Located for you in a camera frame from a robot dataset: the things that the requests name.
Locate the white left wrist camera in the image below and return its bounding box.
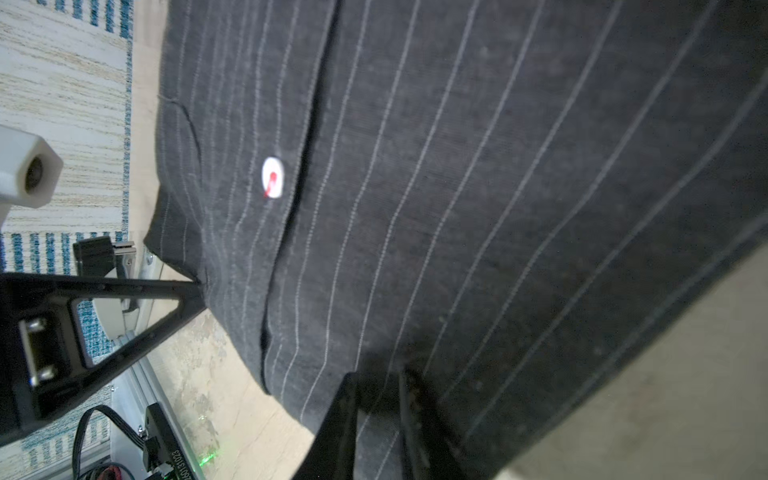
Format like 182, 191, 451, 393
1, 125, 64, 224

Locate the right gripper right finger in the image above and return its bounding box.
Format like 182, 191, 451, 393
398, 368, 466, 479

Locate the dark grey pinstripe shirt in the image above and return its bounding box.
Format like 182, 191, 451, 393
146, 1, 767, 479

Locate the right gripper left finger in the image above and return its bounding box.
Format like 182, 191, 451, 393
293, 372, 360, 480

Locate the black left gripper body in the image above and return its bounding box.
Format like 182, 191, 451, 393
1, 273, 205, 444

